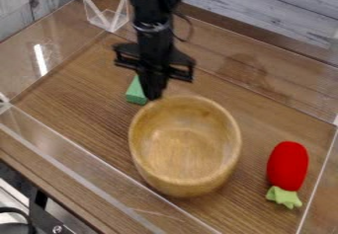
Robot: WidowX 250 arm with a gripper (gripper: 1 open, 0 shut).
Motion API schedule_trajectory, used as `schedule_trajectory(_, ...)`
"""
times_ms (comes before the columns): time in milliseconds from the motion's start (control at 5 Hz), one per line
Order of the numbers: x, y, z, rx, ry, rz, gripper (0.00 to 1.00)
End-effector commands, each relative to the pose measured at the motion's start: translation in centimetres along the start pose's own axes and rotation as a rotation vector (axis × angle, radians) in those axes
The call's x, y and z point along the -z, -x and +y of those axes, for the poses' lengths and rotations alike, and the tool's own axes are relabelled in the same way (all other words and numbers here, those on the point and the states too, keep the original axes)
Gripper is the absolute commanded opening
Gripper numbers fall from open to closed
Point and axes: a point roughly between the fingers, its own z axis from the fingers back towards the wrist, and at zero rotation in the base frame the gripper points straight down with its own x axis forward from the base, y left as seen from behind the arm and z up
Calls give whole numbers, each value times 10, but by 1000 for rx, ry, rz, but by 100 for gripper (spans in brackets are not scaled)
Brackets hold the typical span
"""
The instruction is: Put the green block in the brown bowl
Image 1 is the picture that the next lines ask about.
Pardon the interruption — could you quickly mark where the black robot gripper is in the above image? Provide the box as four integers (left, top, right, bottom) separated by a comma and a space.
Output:
113, 21, 195, 101

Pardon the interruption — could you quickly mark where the green rectangular block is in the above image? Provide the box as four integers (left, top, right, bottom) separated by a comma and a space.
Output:
125, 76, 148, 106

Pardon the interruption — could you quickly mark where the brown wooden bowl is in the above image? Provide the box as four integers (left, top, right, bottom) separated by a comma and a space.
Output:
128, 95, 243, 197

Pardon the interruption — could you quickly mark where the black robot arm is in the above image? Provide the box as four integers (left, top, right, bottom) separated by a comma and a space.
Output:
113, 0, 195, 101

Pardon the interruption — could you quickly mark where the red plush strawberry toy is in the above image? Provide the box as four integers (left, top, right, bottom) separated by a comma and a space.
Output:
266, 141, 308, 209

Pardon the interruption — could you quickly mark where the clear acrylic corner bracket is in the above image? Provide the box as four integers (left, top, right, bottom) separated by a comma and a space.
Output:
82, 0, 129, 33

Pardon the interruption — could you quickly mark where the black cable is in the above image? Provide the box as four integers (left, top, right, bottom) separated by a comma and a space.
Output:
169, 10, 195, 43

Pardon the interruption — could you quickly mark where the black metal table bracket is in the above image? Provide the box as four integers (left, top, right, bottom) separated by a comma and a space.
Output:
29, 190, 74, 234

